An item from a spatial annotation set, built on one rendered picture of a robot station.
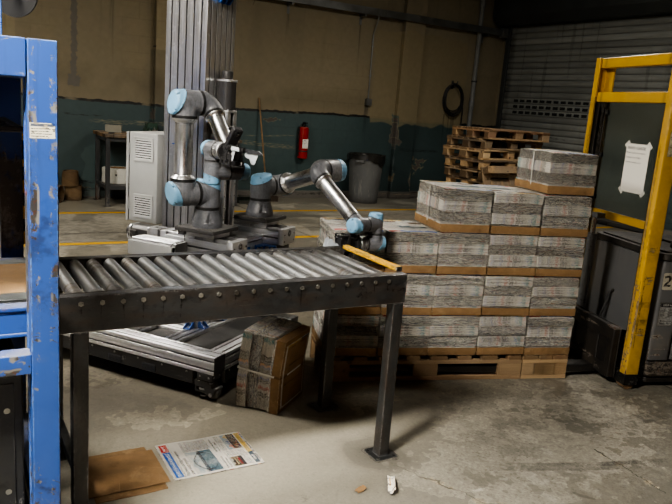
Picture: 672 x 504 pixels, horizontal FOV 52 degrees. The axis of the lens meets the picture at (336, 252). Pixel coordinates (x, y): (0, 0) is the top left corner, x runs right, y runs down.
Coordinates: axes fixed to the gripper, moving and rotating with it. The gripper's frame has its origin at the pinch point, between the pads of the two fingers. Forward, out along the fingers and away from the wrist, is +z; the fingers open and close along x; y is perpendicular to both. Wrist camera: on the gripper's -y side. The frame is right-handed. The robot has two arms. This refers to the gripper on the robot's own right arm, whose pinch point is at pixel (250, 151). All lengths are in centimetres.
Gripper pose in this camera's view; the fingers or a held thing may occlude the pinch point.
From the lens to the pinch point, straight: 283.1
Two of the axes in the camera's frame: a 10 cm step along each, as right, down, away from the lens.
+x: -7.5, -0.6, -6.5
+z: 6.3, 2.1, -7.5
